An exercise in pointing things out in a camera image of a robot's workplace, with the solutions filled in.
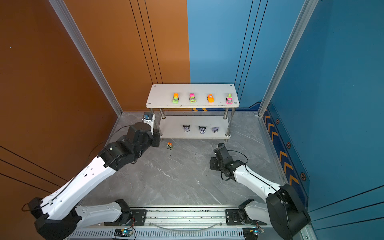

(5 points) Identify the orange green wheeled toy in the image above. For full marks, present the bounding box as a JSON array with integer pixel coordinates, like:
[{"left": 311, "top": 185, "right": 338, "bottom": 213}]
[{"left": 167, "top": 142, "right": 173, "bottom": 150}]

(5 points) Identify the black purple bat toy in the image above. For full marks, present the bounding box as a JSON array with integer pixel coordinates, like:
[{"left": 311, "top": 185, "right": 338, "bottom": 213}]
[{"left": 198, "top": 126, "right": 207, "bottom": 134}]

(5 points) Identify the orange green toy car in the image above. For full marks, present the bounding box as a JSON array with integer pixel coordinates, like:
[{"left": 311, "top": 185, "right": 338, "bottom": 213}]
[{"left": 172, "top": 93, "right": 179, "bottom": 104}]

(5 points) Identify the green pink toy car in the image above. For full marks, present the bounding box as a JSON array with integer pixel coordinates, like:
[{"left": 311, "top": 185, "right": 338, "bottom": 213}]
[{"left": 226, "top": 93, "right": 233, "bottom": 105}]

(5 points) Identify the orange round toy car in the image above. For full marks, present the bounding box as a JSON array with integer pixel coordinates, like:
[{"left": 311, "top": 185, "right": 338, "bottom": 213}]
[{"left": 207, "top": 94, "right": 215, "bottom": 103}]

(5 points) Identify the pink green toy truck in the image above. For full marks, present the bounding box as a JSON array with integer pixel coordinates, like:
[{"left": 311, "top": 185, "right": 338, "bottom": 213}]
[{"left": 189, "top": 93, "right": 196, "bottom": 104}]

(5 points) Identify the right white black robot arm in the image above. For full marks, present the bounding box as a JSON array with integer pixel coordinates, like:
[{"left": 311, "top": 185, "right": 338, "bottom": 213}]
[{"left": 210, "top": 143, "right": 311, "bottom": 240}]

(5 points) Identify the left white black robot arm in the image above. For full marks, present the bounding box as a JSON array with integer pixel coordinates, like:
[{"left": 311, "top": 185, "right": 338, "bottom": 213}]
[{"left": 28, "top": 120, "right": 160, "bottom": 240}]

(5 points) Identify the white two-tier shelf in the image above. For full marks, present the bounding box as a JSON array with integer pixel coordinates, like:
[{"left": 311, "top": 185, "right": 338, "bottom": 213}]
[{"left": 146, "top": 84, "right": 240, "bottom": 141}]

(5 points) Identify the right circuit board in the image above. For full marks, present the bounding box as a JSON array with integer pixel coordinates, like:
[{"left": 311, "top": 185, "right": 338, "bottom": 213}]
[{"left": 243, "top": 227, "right": 265, "bottom": 240}]

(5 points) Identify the circuit board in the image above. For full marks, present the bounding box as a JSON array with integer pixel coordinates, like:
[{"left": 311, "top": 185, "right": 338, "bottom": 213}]
[
  {"left": 243, "top": 227, "right": 265, "bottom": 240},
  {"left": 114, "top": 229, "right": 135, "bottom": 240}
]

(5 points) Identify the left circuit board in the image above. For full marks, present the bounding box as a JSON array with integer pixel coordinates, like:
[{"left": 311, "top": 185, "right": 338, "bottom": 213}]
[{"left": 114, "top": 229, "right": 135, "bottom": 240}]

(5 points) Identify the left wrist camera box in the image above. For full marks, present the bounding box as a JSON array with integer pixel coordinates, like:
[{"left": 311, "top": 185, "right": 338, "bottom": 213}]
[{"left": 142, "top": 112, "right": 156, "bottom": 134}]

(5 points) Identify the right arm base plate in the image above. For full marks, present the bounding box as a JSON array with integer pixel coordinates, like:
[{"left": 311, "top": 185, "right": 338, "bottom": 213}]
[{"left": 225, "top": 209, "right": 267, "bottom": 226}]

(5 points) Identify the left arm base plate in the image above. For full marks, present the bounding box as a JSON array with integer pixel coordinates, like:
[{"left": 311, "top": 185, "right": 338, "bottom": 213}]
[{"left": 104, "top": 209, "right": 147, "bottom": 226}]

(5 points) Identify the aluminium front rail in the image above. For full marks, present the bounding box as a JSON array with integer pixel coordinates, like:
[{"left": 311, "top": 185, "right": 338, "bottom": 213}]
[{"left": 68, "top": 205, "right": 281, "bottom": 240}]

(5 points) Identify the left aluminium corner post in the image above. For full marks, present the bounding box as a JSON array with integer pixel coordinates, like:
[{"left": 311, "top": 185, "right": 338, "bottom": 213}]
[{"left": 49, "top": 0, "right": 123, "bottom": 117}]

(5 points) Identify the aluminium corner post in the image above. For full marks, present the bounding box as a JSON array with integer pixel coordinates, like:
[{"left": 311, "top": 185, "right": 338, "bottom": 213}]
[
  {"left": 258, "top": 0, "right": 319, "bottom": 118},
  {"left": 49, "top": 0, "right": 123, "bottom": 117}
]

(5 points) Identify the right aluminium corner post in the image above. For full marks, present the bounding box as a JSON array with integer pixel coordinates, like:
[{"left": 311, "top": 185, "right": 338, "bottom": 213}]
[{"left": 258, "top": 0, "right": 319, "bottom": 118}]

